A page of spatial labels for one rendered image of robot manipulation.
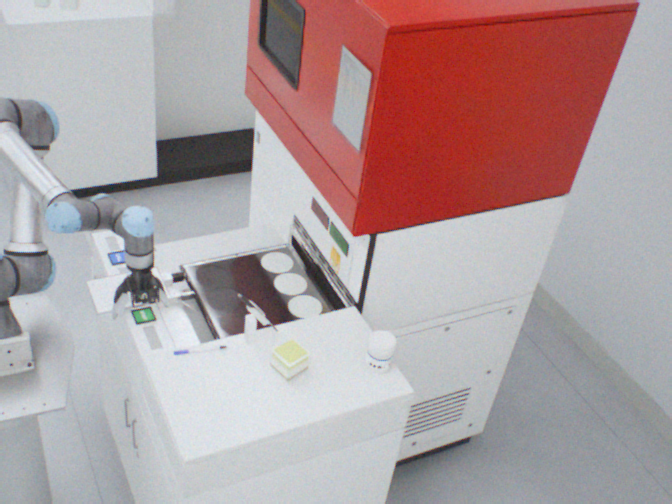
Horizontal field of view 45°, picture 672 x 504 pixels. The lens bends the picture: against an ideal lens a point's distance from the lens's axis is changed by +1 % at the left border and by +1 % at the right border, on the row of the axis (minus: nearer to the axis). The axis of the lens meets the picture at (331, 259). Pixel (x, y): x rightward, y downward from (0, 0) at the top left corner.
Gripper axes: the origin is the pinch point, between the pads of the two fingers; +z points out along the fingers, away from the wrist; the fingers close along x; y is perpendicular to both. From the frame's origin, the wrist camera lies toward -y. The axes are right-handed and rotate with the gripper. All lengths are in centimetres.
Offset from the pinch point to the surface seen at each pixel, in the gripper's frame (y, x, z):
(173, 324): 1.5, 8.9, 6.5
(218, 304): -0.5, 23.1, 4.6
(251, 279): -7.9, 36.3, 4.6
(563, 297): -31, 206, 81
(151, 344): 14.3, -0.9, -1.1
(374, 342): 42, 50, -11
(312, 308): 10.0, 48.7, 4.6
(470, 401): 19, 115, 63
